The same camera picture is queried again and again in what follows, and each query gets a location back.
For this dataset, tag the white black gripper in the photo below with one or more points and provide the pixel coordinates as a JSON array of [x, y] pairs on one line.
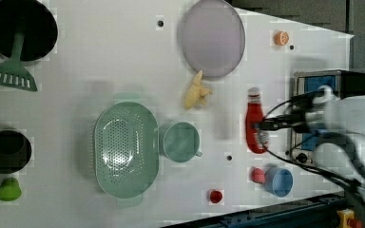
[[307, 113]]

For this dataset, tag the red ketchup bottle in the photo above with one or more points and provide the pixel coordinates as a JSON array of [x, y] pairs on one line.
[[257, 140]]

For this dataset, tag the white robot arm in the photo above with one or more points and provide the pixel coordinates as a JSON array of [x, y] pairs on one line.
[[339, 124]]

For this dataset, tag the green strainer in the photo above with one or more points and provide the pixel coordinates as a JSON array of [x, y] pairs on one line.
[[126, 158]]

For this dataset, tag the black toaster oven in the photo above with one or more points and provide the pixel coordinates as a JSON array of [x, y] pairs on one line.
[[345, 84]]

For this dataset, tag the red strawberry toy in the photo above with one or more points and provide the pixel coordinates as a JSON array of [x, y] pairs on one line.
[[257, 175]]

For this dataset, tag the blue cup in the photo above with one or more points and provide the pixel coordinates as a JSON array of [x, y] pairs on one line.
[[278, 181]]

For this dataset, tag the orange slice toy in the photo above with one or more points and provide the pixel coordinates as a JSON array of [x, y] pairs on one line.
[[281, 38]]

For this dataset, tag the peeled yellow banana toy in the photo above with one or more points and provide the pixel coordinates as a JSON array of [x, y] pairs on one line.
[[196, 93]]

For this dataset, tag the small red tomato toy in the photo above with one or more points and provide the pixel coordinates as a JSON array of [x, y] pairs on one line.
[[215, 196]]

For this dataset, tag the green mug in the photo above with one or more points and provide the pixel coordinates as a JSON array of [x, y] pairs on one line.
[[179, 142]]

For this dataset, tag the round grey plate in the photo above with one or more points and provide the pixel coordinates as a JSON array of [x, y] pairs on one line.
[[213, 37]]

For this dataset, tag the black pan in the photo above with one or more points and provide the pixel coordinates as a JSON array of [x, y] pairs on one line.
[[35, 21]]

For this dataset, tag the green slotted spatula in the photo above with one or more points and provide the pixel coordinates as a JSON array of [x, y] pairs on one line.
[[12, 73]]

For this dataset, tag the black cylindrical cup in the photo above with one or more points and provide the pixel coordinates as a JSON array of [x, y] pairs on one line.
[[15, 151]]

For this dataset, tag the green pepper toy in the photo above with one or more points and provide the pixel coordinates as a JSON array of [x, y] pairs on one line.
[[10, 189]]

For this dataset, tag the blue metal rail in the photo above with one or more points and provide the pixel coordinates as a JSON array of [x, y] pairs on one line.
[[315, 212]]

